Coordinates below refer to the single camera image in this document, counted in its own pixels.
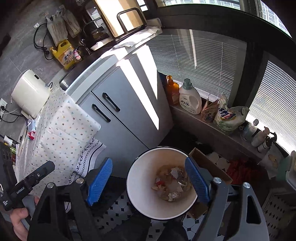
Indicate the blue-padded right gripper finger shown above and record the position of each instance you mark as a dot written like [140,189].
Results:
[247,220]

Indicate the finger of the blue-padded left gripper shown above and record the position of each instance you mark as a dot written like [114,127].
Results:
[50,221]

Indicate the white trash bin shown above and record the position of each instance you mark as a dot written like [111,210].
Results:
[158,185]

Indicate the person's left hand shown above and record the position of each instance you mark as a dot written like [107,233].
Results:
[18,214]

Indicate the black spice rack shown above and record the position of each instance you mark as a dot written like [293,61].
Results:
[7,157]

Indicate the cardboard box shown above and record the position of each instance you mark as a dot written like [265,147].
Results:
[198,209]

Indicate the small red carton piece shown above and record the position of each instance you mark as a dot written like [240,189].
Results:
[31,135]

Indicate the light blue medicine box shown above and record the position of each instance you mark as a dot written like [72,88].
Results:
[31,126]

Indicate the floral white tablecloth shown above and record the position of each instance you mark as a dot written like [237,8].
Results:
[65,135]

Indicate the white green refill pouch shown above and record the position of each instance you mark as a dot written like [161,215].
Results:
[229,119]

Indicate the white air fryer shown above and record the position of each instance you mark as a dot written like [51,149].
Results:
[30,93]

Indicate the white laundry detergent bottle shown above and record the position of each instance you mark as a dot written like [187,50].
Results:
[189,98]

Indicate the yellow dish soap bottle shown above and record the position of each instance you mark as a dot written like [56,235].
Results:
[64,53]

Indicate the orange pump bottle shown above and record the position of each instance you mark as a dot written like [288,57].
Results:
[172,91]

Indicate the pink small bottle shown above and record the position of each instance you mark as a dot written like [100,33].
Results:
[77,56]

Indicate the wooden cutting board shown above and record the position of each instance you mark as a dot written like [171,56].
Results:
[121,17]

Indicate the white wall socket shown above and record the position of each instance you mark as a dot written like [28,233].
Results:
[3,105]

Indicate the grey cabinet with handles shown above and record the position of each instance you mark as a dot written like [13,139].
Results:
[123,92]

